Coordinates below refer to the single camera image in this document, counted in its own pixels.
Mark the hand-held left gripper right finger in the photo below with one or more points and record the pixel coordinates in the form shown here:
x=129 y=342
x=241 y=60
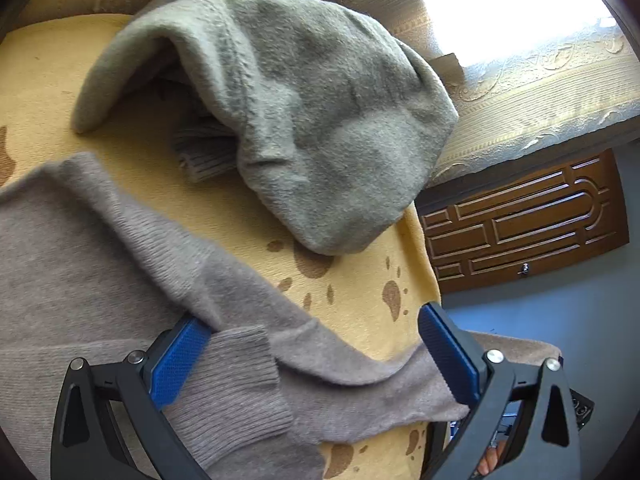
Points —
x=450 y=360

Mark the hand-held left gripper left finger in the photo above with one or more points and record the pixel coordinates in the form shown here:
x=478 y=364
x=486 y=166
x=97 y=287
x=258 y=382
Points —
x=175 y=365

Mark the taupe knit sweater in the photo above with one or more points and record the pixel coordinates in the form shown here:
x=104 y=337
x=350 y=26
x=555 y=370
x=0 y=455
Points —
x=100 y=260

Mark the brown carved wooden door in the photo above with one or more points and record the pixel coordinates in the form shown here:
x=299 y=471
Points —
x=525 y=230

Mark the yellow paw-print blanket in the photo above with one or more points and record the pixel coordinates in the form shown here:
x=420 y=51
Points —
x=240 y=220

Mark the beige embossed curtain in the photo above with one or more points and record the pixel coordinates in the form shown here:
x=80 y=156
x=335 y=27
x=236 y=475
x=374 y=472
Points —
x=525 y=110

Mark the grey-green knit sweater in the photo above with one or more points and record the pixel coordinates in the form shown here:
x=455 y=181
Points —
x=310 y=110

